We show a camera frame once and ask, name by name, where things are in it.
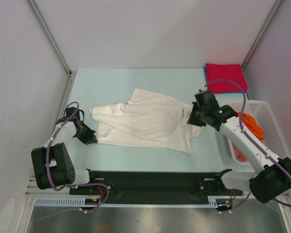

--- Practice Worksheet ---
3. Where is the white t shirt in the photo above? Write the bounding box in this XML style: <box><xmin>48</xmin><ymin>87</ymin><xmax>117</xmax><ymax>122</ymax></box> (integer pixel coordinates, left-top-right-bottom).
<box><xmin>90</xmin><ymin>89</ymin><xmax>201</xmax><ymax>154</ymax></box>

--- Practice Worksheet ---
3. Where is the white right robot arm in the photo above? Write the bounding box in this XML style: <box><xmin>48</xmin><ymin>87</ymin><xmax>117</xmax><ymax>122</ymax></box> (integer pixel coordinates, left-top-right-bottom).
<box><xmin>187</xmin><ymin>101</ymin><xmax>291</xmax><ymax>203</ymax></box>

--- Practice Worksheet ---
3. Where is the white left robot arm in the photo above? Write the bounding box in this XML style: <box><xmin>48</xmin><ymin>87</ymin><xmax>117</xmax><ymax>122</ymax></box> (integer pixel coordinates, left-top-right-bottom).
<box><xmin>31</xmin><ymin>107</ymin><xmax>98</xmax><ymax>194</ymax></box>

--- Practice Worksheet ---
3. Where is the folded red t shirt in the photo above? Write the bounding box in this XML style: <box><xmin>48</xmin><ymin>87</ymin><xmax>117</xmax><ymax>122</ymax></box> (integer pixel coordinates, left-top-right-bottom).
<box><xmin>205</xmin><ymin>63</ymin><xmax>248</xmax><ymax>94</ymax></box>

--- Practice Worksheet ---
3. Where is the orange t shirt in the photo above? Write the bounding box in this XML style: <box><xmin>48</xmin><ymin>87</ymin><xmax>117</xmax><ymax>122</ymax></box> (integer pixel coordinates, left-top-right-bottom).
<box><xmin>242</xmin><ymin>113</ymin><xmax>265</xmax><ymax>142</ymax></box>

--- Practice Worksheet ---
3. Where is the folded blue t shirt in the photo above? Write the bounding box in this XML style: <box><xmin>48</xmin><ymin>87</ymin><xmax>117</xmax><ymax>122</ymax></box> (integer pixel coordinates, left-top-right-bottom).
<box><xmin>203</xmin><ymin>67</ymin><xmax>247</xmax><ymax>95</ymax></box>

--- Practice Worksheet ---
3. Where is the white plastic basket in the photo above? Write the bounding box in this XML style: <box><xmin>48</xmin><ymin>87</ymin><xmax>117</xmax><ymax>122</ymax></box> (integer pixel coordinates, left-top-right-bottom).
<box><xmin>222</xmin><ymin>100</ymin><xmax>291</xmax><ymax>166</ymax></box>

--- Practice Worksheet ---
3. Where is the pink t shirt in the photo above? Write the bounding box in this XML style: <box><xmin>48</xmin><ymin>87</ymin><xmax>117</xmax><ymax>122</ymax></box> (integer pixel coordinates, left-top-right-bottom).
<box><xmin>228</xmin><ymin>140</ymin><xmax>249</xmax><ymax>165</ymax></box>

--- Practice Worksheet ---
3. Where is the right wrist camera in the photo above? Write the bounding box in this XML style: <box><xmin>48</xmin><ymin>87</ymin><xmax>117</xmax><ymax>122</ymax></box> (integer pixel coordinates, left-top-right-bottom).
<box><xmin>194</xmin><ymin>90</ymin><xmax>219</xmax><ymax>112</ymax></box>

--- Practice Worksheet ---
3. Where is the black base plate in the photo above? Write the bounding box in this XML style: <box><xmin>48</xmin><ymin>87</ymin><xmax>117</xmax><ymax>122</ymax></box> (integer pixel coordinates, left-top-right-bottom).
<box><xmin>69</xmin><ymin>171</ymin><xmax>243</xmax><ymax>203</ymax></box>

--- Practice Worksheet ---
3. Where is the aluminium frame post left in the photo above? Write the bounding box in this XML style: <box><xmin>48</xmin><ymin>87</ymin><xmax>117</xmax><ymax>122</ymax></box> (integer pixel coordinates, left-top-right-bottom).
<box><xmin>25</xmin><ymin>0</ymin><xmax>72</xmax><ymax>76</ymax></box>

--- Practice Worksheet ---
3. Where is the aluminium frame post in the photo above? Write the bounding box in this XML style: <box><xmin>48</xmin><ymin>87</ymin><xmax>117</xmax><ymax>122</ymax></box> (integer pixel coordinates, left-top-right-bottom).
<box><xmin>241</xmin><ymin>0</ymin><xmax>285</xmax><ymax>71</ymax></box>
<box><xmin>25</xmin><ymin>0</ymin><xmax>72</xmax><ymax>76</ymax></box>

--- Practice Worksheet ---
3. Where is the white slotted cable duct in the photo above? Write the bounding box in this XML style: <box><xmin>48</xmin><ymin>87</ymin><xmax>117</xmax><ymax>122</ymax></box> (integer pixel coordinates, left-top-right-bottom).
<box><xmin>35</xmin><ymin>197</ymin><xmax>232</xmax><ymax>208</ymax></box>

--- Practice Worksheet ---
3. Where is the aluminium frame post right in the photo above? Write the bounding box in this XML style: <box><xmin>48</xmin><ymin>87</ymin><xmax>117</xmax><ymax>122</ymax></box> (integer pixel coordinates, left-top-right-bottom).
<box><xmin>241</xmin><ymin>0</ymin><xmax>285</xmax><ymax>71</ymax></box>

